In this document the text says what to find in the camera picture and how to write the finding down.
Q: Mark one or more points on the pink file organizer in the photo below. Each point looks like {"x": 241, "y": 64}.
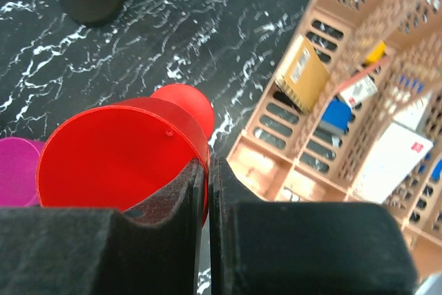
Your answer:
{"x": 353, "y": 113}

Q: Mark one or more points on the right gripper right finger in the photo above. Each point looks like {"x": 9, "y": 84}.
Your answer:
{"x": 260, "y": 247}

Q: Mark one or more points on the magenta wine glass front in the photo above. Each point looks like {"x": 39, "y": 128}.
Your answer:
{"x": 19, "y": 159}

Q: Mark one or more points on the yellow brush in organizer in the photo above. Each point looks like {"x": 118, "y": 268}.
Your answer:
{"x": 301, "y": 75}

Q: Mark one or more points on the red wine glass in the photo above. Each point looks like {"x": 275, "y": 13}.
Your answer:
{"x": 116, "y": 156}

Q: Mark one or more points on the blue item in organizer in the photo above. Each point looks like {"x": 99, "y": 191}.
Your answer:
{"x": 336, "y": 117}

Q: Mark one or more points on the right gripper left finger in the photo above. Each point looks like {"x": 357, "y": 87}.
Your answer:
{"x": 150, "y": 249}

